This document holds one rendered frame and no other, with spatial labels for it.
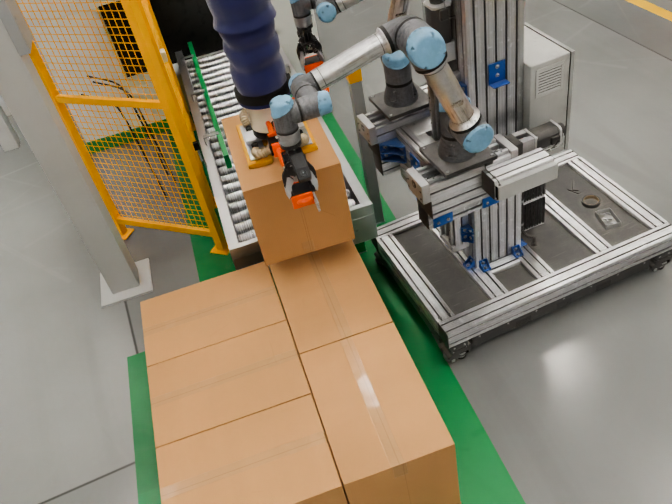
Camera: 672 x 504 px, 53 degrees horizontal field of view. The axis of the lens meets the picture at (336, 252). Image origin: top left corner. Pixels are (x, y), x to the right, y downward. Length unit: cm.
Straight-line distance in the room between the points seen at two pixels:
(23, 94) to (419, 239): 202
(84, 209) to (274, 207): 135
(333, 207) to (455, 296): 81
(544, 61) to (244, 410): 176
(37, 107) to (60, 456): 162
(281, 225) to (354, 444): 93
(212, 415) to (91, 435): 103
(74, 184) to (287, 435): 183
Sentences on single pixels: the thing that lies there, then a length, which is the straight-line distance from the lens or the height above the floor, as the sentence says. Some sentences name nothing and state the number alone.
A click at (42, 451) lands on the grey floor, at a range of 363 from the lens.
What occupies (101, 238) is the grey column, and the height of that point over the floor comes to 41.
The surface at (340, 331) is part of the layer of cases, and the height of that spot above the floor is 54.
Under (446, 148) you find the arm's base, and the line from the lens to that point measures 264.
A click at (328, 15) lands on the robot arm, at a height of 149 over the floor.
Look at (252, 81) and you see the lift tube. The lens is 268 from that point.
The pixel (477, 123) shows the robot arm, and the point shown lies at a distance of 244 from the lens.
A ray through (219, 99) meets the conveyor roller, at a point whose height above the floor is 54.
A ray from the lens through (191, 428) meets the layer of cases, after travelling 264.
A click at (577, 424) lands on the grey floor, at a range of 311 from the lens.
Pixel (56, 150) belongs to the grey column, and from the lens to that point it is 360.
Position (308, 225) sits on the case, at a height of 82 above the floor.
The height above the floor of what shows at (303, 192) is 123.
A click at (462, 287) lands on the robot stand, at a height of 21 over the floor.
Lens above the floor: 259
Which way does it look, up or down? 42 degrees down
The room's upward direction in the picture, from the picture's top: 13 degrees counter-clockwise
